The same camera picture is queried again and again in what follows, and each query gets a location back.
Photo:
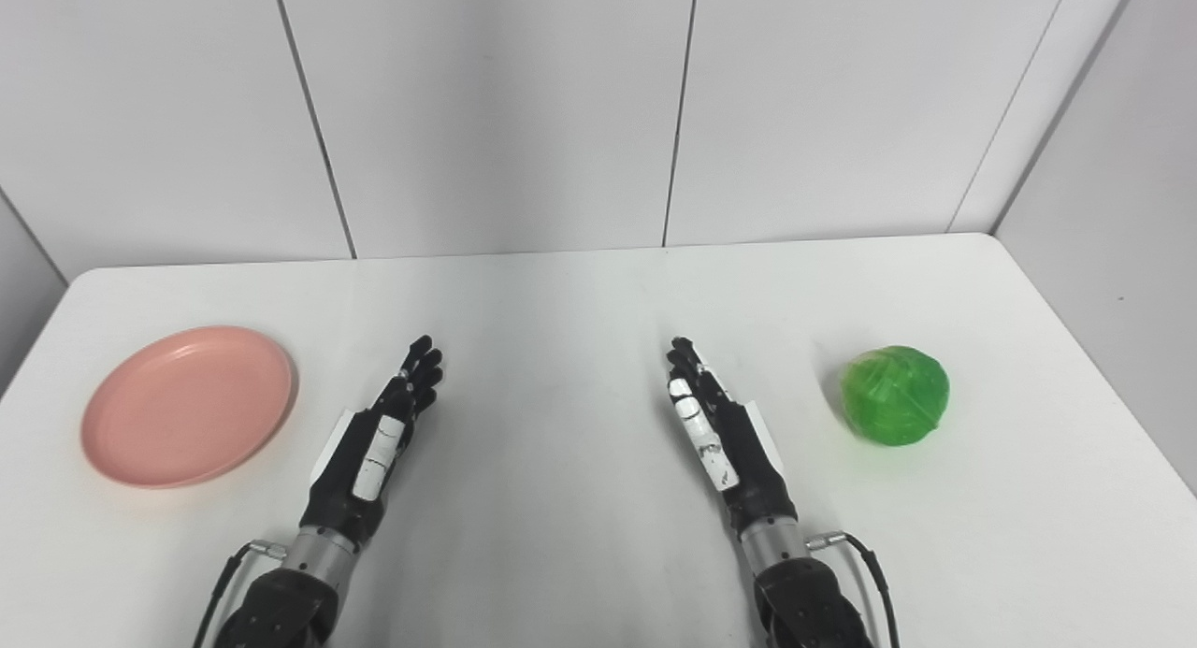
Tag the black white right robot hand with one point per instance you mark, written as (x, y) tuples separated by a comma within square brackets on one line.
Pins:
[(725, 442)]

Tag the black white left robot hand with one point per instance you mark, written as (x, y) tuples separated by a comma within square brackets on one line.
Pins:
[(369, 461)]

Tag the green cabbage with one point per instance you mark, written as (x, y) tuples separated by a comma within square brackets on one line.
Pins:
[(895, 396)]

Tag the pink round plate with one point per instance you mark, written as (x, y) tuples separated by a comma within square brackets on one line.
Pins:
[(187, 407)]

